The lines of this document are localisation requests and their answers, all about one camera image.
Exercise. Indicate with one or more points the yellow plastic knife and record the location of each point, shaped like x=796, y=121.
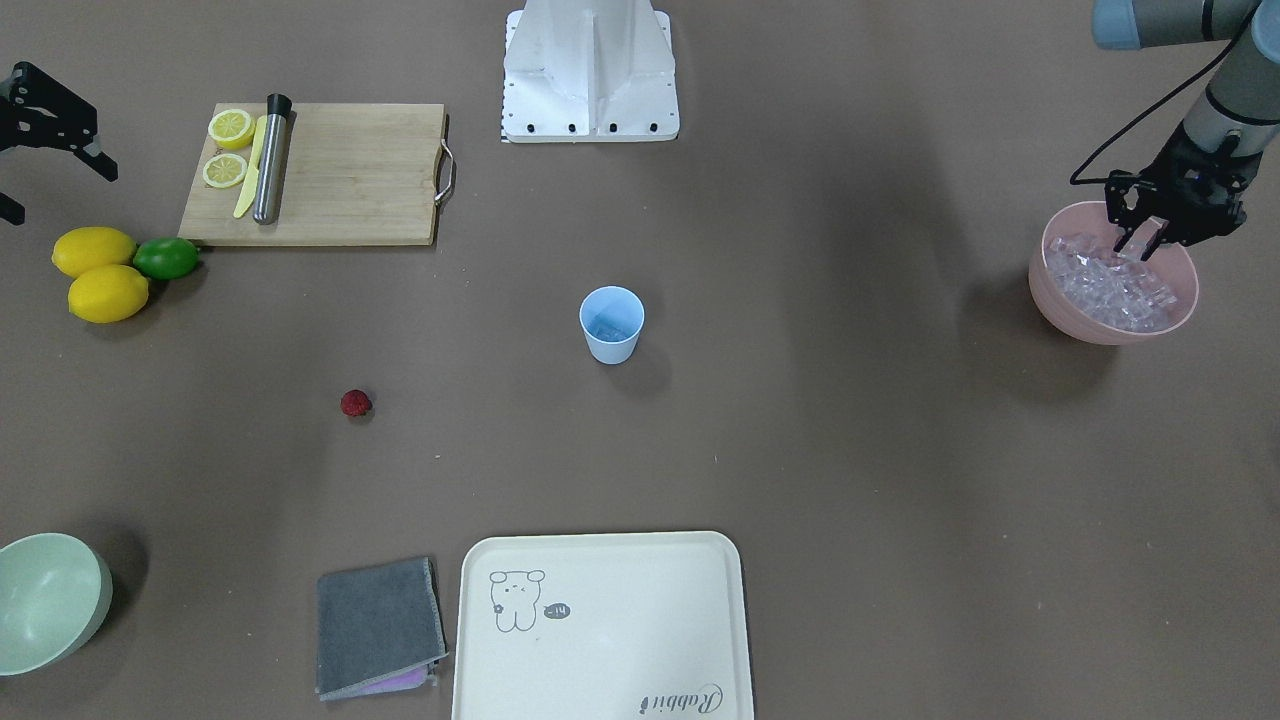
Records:
x=248, y=188

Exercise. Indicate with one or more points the lemon slice lower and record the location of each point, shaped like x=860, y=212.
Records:
x=224, y=170

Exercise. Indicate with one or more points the lemon slice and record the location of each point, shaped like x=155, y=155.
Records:
x=224, y=170
x=232, y=129

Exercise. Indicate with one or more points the mint green bowl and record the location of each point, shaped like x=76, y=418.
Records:
x=55, y=594

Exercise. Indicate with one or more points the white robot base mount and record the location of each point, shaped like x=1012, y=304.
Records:
x=589, y=72

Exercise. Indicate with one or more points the yellow lemon upper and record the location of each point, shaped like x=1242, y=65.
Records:
x=85, y=248

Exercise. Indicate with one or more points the grey folded cloth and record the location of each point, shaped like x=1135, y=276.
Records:
x=379, y=630

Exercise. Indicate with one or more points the wooden cutting board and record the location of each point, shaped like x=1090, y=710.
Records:
x=357, y=175

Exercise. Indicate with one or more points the green lime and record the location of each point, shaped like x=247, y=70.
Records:
x=166, y=259

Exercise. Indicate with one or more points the yellow lemon lower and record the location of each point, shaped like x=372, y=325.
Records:
x=108, y=294

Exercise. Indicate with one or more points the single clear ice cube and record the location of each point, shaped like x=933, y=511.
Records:
x=1136, y=247

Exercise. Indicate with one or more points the cream serving tray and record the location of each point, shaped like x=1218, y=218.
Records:
x=603, y=626

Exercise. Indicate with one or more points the pink bowl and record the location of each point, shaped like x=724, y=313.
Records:
x=1173, y=263

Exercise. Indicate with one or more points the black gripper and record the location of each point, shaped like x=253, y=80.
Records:
x=1180, y=165
x=40, y=120

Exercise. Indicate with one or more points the red strawberry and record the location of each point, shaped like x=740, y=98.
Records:
x=355, y=403

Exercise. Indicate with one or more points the lemon slice upper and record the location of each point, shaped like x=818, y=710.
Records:
x=232, y=129

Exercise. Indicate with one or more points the clear ice cubes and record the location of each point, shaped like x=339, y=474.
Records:
x=1114, y=288

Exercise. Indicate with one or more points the yellow lemon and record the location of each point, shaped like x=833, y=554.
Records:
x=85, y=248
x=108, y=294

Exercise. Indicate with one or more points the steel muddler black cap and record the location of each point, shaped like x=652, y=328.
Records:
x=268, y=194

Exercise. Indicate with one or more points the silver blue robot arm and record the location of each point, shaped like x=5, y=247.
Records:
x=1242, y=92

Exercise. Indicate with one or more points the light blue cup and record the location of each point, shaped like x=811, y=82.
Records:
x=612, y=319

